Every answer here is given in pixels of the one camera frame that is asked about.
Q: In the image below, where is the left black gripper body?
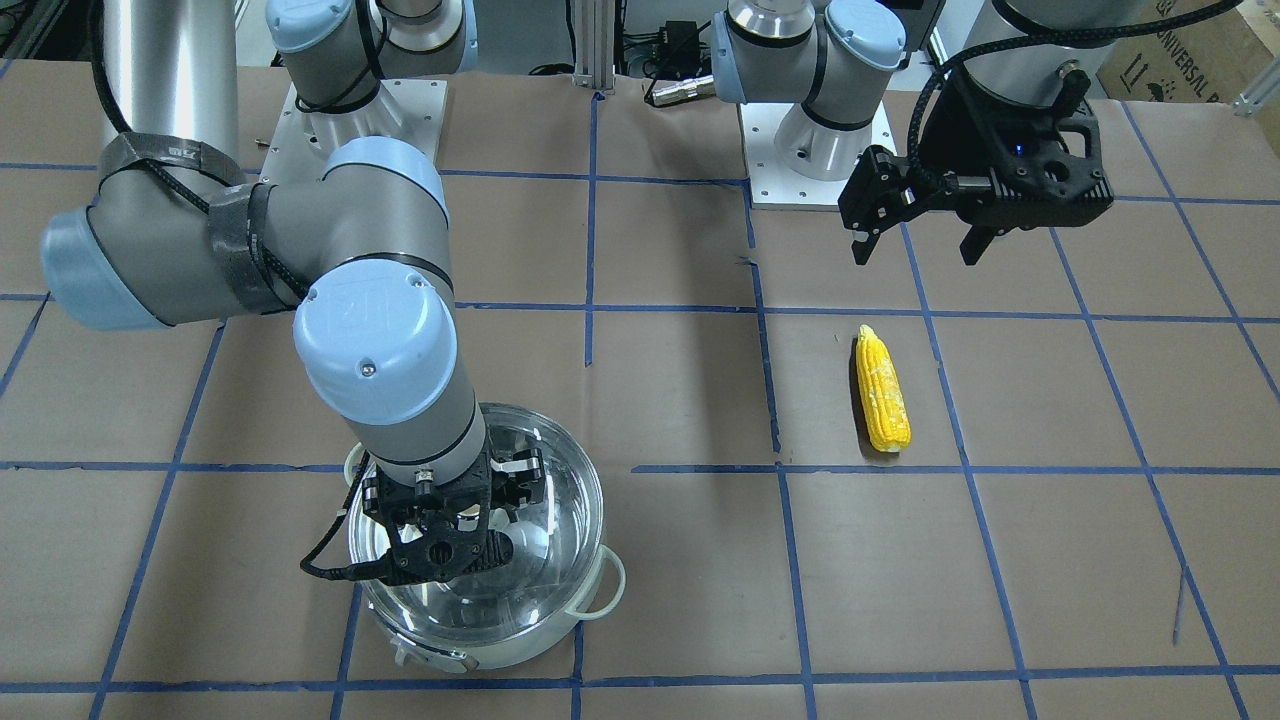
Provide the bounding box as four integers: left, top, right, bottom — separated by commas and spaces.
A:
920, 70, 1114, 229

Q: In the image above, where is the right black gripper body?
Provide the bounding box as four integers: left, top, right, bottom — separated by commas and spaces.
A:
360, 448, 547, 585

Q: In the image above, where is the glass pot lid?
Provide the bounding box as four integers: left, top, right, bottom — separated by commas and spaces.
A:
347, 402, 605, 633

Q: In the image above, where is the yellow corn cob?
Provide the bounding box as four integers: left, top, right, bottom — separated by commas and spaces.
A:
854, 324, 913, 454

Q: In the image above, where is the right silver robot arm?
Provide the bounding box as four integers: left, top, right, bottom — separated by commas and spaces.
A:
40, 1, 541, 585

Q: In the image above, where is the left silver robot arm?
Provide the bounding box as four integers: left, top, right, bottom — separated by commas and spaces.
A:
710, 1, 1234, 265

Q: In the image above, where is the pale green steel pot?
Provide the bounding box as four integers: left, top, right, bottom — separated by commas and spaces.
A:
344, 402, 627, 673

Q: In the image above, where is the silver cylindrical connector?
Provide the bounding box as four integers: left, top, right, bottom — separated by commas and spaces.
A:
644, 76, 717, 108

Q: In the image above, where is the cardboard box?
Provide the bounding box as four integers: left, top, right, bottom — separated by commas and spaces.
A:
1097, 1, 1277, 102

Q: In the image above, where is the black power adapter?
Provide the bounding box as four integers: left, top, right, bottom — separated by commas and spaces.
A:
655, 20, 704, 74

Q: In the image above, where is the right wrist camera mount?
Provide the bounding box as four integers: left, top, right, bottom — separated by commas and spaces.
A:
300, 470, 516, 589

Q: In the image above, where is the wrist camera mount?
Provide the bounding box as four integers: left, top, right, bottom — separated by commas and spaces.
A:
989, 101, 1114, 228
300, 470, 516, 589

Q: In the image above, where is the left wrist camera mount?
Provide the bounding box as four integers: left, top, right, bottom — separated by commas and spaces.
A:
989, 101, 1114, 228

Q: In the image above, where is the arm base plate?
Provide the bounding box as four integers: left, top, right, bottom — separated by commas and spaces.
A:
260, 79, 449, 202
739, 102, 897, 211

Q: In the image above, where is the aluminium frame post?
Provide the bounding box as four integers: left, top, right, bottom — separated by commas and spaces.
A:
570, 0, 622, 95

